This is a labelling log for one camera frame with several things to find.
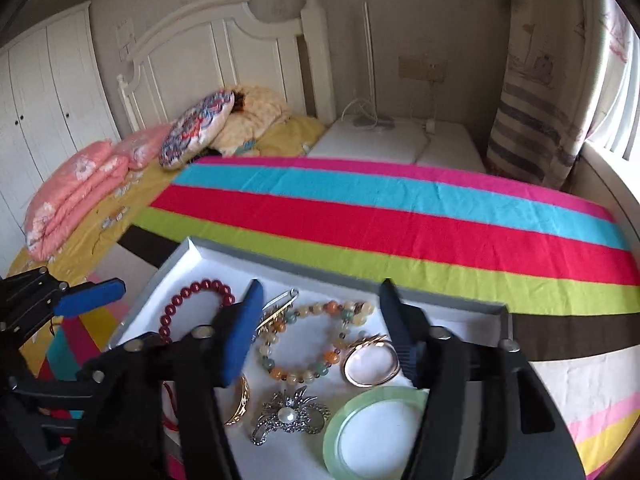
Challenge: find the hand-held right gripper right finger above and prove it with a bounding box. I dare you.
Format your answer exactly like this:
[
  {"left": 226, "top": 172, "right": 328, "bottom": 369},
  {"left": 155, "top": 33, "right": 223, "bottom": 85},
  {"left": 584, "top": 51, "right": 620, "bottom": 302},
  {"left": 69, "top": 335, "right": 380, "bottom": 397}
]
[{"left": 378, "top": 278, "right": 587, "bottom": 480}]

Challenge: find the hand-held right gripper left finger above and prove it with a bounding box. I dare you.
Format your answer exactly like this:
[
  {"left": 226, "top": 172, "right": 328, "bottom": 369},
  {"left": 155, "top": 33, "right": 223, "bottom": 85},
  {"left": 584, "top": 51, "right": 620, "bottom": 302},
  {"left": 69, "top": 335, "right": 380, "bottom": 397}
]
[{"left": 56, "top": 279, "right": 266, "bottom": 480}]

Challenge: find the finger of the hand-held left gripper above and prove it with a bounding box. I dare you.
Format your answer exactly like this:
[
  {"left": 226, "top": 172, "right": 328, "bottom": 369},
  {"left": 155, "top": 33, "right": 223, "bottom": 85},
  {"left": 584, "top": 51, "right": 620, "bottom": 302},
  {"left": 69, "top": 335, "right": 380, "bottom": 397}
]
[
  {"left": 0, "top": 345, "right": 96, "bottom": 411},
  {"left": 0, "top": 269, "right": 127, "bottom": 346}
]

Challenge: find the rose gold bangle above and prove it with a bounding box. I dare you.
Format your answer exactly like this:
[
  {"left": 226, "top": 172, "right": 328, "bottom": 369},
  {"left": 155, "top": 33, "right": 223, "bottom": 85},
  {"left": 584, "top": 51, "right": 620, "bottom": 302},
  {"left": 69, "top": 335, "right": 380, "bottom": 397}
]
[{"left": 341, "top": 335, "right": 402, "bottom": 388}]

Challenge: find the gold safety pin brooch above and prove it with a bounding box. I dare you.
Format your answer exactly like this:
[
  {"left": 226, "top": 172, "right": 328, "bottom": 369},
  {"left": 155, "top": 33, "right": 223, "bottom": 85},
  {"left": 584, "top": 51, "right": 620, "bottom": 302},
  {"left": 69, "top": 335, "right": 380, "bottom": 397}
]
[{"left": 256, "top": 287, "right": 301, "bottom": 335}]

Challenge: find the dark red bead bracelet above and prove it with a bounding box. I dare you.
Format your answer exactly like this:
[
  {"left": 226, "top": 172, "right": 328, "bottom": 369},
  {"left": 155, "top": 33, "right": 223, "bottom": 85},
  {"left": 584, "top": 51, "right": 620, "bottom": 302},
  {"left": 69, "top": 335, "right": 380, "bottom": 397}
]
[{"left": 159, "top": 279, "right": 236, "bottom": 346}]

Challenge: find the yellow gold bangle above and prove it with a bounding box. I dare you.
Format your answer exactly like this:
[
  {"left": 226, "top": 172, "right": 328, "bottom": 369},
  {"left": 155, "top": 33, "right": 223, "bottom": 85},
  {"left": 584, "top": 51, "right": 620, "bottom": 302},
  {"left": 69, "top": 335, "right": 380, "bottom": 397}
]
[{"left": 222, "top": 374, "right": 251, "bottom": 428}]

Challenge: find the multicolour stone bead bracelet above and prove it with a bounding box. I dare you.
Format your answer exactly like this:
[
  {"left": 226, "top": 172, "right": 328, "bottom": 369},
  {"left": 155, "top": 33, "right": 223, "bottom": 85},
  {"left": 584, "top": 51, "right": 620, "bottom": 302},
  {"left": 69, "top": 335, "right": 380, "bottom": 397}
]
[{"left": 256, "top": 300, "right": 377, "bottom": 383}]

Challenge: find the grey cardboard box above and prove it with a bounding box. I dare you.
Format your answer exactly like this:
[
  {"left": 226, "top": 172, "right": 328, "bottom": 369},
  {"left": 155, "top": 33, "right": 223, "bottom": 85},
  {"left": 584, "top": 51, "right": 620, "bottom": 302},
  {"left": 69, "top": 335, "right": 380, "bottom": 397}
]
[{"left": 107, "top": 236, "right": 513, "bottom": 480}]

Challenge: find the silver pearl brooch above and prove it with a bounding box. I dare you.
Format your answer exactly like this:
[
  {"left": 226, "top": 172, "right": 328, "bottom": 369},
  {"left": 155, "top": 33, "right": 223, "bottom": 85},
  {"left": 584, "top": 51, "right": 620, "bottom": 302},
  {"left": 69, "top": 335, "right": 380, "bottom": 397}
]
[{"left": 250, "top": 386, "right": 332, "bottom": 447}]

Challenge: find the red cord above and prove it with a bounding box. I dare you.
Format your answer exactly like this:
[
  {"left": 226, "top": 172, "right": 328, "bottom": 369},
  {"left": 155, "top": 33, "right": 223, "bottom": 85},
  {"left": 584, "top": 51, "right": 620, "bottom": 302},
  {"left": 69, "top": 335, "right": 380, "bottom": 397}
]
[{"left": 161, "top": 380, "right": 182, "bottom": 432}]

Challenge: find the green jade bangle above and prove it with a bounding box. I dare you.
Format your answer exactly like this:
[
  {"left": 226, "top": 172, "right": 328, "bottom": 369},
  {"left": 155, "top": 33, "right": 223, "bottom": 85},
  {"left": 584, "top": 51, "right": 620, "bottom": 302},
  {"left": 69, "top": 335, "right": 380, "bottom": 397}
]
[{"left": 322, "top": 386, "right": 432, "bottom": 478}]

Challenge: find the large pink folded quilt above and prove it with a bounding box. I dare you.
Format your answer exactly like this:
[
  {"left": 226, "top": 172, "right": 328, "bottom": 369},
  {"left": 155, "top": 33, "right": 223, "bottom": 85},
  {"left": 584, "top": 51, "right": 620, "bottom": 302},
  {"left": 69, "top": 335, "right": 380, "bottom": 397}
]
[{"left": 24, "top": 140, "right": 132, "bottom": 262}]

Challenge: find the colourful striped blanket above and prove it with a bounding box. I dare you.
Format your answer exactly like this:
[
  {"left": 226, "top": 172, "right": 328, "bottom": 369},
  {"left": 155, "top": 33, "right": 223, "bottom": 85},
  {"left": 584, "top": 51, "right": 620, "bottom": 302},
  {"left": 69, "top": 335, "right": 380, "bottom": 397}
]
[{"left": 37, "top": 155, "right": 640, "bottom": 480}]

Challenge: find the small pink folded quilt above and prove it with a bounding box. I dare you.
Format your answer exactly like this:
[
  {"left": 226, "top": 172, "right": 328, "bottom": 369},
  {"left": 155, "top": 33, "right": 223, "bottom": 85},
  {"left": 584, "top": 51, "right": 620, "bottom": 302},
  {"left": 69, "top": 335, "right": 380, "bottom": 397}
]
[{"left": 114, "top": 124, "right": 175, "bottom": 171}]

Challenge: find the white bedside table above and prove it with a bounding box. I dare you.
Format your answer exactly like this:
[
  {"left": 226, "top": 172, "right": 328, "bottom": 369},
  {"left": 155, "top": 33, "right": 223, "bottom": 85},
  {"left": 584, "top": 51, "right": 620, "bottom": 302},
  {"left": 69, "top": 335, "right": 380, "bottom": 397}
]
[{"left": 305, "top": 119, "right": 488, "bottom": 175}]

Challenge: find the round embroidered pillow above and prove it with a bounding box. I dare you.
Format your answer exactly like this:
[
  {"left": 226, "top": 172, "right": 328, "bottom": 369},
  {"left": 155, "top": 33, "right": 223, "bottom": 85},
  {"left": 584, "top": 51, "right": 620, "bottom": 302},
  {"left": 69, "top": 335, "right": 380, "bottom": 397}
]
[{"left": 159, "top": 89, "right": 236, "bottom": 170}]

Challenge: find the yellow bed sheet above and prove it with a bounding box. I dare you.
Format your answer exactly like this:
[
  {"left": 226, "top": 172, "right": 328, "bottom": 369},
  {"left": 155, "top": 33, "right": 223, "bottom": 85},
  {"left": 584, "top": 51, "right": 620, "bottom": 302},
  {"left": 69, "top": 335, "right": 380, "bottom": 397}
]
[{"left": 5, "top": 115, "right": 328, "bottom": 311}]

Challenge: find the white wardrobe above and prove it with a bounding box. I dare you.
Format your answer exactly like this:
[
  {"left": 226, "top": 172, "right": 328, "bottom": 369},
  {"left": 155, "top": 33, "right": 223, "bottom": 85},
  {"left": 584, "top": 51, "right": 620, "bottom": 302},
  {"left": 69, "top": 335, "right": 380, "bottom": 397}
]
[{"left": 0, "top": 0, "right": 121, "bottom": 256}]

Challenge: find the beige floral quilt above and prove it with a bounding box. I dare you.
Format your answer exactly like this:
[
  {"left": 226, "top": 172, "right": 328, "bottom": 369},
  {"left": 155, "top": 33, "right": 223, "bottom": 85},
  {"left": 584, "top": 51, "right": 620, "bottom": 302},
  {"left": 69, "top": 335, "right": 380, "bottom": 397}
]
[{"left": 207, "top": 85, "right": 291, "bottom": 157}]

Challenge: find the printed striped curtain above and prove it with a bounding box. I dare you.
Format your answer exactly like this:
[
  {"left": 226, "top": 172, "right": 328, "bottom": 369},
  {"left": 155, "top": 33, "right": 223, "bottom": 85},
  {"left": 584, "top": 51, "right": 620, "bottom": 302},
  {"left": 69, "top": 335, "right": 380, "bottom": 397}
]
[{"left": 487, "top": 0, "right": 640, "bottom": 191}]

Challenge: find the white lamp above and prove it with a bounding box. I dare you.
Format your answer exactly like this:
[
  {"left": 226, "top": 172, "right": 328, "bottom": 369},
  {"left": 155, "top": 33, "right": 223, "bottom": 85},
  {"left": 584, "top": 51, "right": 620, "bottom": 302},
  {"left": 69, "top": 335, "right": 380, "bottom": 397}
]
[{"left": 352, "top": 1, "right": 396, "bottom": 131}]

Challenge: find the white wooden headboard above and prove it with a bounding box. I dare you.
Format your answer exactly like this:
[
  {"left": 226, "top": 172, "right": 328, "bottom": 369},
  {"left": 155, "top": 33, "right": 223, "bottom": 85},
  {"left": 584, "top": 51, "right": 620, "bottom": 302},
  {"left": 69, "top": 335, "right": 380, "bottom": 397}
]
[{"left": 116, "top": 0, "right": 337, "bottom": 136}]

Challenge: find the white cable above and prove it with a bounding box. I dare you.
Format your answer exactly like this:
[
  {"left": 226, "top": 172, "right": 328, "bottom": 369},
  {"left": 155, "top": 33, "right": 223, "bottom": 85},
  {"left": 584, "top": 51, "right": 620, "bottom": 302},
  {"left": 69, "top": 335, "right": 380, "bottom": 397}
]
[{"left": 342, "top": 99, "right": 378, "bottom": 123}]

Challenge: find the beige wall socket plate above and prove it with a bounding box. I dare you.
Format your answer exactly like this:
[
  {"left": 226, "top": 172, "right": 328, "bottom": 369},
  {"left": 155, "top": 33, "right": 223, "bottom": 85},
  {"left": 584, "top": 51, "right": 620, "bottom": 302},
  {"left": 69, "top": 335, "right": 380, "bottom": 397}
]
[{"left": 398, "top": 56, "right": 448, "bottom": 82}]

